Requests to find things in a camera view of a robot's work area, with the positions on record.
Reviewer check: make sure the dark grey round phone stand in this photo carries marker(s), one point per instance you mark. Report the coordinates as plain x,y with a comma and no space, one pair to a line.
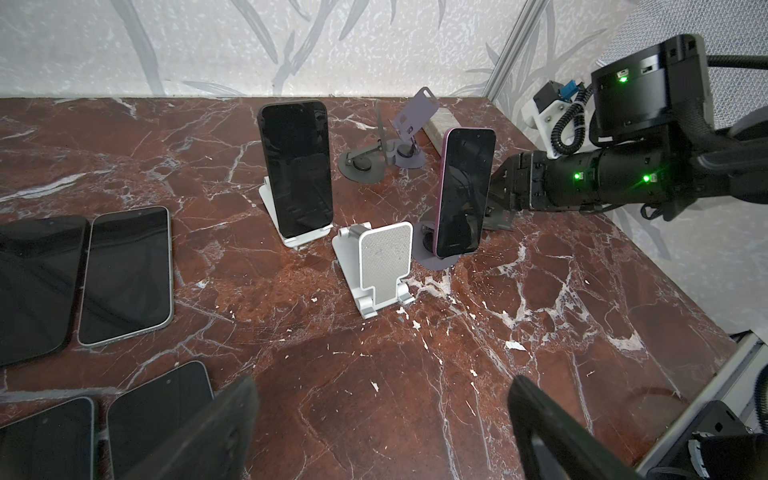
403,152

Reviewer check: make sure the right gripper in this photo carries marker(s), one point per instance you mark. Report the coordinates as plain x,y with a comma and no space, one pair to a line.
518,184

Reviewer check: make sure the grey round stand right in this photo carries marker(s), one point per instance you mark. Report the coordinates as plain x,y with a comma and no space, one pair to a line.
438,243

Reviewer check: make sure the purple edged phone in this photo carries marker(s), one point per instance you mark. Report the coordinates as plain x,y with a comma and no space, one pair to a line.
467,160

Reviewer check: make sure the black phone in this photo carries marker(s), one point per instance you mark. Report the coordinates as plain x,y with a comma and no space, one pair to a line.
296,145
42,265
56,443
143,418

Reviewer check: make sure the grey angled phone stand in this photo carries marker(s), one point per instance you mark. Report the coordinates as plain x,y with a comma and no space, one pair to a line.
366,165

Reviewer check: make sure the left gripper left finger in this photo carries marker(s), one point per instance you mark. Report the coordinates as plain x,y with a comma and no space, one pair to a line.
213,444

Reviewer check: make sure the white phone stand back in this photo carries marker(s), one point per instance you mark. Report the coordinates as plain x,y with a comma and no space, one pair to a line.
290,238

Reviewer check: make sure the grey rectangular block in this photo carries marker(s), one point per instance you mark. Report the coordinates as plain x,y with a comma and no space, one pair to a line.
438,126

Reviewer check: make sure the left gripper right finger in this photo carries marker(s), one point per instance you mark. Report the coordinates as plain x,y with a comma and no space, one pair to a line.
552,444

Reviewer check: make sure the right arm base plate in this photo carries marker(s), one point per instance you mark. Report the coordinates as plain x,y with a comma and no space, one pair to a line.
716,445

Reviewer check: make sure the white framed phone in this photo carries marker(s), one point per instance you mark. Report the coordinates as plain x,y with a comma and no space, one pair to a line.
128,284

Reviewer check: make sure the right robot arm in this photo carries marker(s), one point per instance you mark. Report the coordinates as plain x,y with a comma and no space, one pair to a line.
640,132

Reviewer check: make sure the white phone stand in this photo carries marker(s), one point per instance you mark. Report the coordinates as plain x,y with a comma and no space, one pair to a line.
290,238
375,262

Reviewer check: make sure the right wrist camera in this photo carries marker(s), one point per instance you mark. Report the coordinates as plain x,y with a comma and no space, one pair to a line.
558,112

